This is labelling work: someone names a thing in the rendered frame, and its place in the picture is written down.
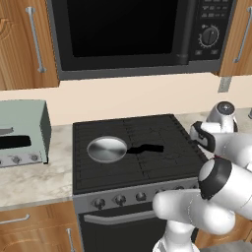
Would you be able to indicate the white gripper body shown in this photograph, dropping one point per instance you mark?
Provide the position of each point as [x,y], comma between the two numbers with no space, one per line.
[204,128]

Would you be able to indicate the black microwave door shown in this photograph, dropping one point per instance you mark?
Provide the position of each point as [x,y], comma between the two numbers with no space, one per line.
[121,29]

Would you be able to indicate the black microwave dial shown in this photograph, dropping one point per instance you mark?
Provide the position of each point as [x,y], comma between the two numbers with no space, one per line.
[210,35]

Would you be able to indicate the grey wall socket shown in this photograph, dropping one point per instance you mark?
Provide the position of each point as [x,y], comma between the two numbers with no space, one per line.
[225,84]

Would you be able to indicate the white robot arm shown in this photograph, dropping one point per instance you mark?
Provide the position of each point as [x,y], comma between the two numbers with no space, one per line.
[193,210]

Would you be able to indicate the black oven door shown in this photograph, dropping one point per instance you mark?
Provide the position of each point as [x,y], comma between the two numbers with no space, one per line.
[114,239]

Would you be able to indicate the grey toaster oven knob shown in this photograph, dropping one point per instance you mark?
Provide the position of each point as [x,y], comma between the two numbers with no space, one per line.
[16,159]
[34,157]

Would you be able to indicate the black stove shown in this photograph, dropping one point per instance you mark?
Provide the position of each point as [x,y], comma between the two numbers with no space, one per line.
[147,170]

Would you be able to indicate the pale green toaster oven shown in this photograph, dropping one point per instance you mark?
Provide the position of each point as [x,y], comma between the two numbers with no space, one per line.
[23,116]

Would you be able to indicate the wooden drawer front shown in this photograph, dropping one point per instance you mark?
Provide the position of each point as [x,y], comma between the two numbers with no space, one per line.
[49,213]

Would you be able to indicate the wooden wall cupboard door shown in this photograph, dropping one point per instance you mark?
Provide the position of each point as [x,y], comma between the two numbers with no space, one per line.
[231,49]
[16,49]

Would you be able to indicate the black microwave oven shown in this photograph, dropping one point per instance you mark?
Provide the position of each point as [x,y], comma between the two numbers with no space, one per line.
[131,74]

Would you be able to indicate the grey stove knob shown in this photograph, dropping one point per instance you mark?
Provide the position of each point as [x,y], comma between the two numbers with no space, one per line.
[178,188]
[141,196]
[160,191]
[120,199]
[99,203]

